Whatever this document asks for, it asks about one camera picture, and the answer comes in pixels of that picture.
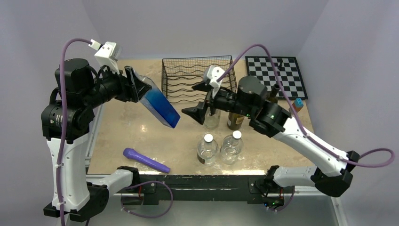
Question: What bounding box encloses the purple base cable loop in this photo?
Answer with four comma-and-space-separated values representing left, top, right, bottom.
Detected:
120, 180, 174, 219

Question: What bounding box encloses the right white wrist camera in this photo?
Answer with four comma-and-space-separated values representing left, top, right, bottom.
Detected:
202, 65, 232, 99

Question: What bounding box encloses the clear bottle white cap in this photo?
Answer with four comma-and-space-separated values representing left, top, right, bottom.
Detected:
197, 134, 219, 166
220, 130, 243, 165

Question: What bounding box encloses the black wire wine rack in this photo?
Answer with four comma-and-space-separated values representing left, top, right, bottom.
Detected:
161, 55, 233, 104

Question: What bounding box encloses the blue square glass bottle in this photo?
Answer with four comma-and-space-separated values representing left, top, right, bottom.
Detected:
139, 75, 180, 128

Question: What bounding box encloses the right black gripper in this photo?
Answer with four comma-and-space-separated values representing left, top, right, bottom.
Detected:
181, 81, 253, 125

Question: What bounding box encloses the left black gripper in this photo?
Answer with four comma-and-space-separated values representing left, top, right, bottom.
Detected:
81, 61, 151, 109

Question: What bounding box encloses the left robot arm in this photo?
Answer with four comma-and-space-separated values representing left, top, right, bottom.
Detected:
41, 58, 150, 222

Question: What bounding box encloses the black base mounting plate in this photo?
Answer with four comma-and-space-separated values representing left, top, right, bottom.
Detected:
120, 169, 295, 207

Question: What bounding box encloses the purple flashlight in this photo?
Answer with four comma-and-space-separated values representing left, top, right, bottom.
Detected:
123, 148, 171, 173

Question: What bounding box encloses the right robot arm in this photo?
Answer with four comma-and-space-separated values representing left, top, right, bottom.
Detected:
182, 76, 359, 197

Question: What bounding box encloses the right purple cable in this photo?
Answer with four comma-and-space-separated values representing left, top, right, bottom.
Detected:
217, 43, 396, 168

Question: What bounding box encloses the aluminium frame rail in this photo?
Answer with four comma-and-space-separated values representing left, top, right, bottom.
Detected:
87, 102, 341, 226

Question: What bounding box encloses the dark green wine bottle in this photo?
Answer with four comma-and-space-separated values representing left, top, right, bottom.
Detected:
267, 83, 280, 104

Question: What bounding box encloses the olive green wine bottle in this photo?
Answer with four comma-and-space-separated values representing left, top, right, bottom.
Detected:
227, 112, 245, 130

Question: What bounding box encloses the black chess piece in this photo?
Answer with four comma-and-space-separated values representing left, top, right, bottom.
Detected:
278, 62, 284, 70

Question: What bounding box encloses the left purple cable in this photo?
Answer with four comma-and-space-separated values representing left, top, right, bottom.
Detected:
56, 38, 101, 226

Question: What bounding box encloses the clear empty glass bottle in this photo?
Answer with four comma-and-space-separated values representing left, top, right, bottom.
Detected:
204, 108, 221, 129

